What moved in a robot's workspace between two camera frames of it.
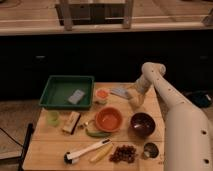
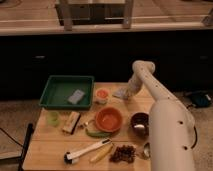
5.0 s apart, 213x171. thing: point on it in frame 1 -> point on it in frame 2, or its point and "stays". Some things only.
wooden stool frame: [94, 13] stays
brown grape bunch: [123, 153] stays
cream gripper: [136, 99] -> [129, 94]
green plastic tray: [58, 89] stays
